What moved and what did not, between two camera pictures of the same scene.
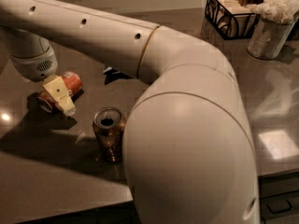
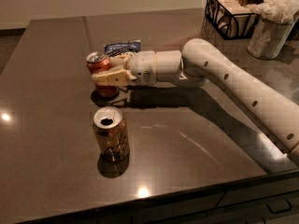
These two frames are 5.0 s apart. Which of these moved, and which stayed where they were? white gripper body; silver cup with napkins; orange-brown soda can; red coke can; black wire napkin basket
Moved: red coke can; white gripper body
Stayed: orange-brown soda can; silver cup with napkins; black wire napkin basket
